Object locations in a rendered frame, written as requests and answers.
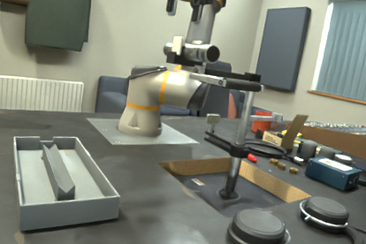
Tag open cardboard box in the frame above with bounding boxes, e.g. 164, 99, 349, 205
262, 114, 309, 151

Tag blue metal box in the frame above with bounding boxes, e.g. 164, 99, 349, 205
304, 156, 363, 192

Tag silver stand tube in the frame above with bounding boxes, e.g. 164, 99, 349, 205
218, 88, 256, 201

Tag grey v-shaped cradle block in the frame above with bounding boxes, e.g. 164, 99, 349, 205
41, 143, 76, 202

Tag dark grey cylinder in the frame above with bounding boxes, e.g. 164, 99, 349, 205
298, 139, 318, 162
317, 145, 337, 160

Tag black coiled cable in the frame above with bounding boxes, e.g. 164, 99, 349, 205
243, 140, 288, 160

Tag small grey key block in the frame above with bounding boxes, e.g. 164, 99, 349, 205
205, 113, 221, 133

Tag window with blue blind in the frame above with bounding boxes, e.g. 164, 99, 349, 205
307, 0, 366, 106

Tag grey open tray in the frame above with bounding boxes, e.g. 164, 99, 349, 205
12, 135, 121, 233

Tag orange cushion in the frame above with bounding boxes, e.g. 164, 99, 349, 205
226, 92, 239, 119

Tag cream clip lever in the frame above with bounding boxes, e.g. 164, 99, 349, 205
172, 35, 186, 57

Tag black headphones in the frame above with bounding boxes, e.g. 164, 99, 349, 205
226, 195, 366, 244

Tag blue-grey wall panel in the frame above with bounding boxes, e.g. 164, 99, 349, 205
255, 6, 312, 93

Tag black stand collar clamp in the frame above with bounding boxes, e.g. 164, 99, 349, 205
203, 131, 251, 159

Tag grey metal base plate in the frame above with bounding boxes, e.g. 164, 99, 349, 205
86, 117, 200, 147

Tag brown wooden tray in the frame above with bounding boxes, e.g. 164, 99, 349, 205
300, 120, 366, 160

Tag green wall panel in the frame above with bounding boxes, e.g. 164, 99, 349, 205
24, 0, 92, 53

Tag white radiator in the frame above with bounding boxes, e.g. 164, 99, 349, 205
0, 74, 85, 113

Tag blue sofa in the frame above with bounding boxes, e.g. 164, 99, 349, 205
95, 60, 268, 118

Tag white round tin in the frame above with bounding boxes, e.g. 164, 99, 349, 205
333, 153, 354, 166

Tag orange mug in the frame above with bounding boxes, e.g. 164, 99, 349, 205
251, 110, 279, 134

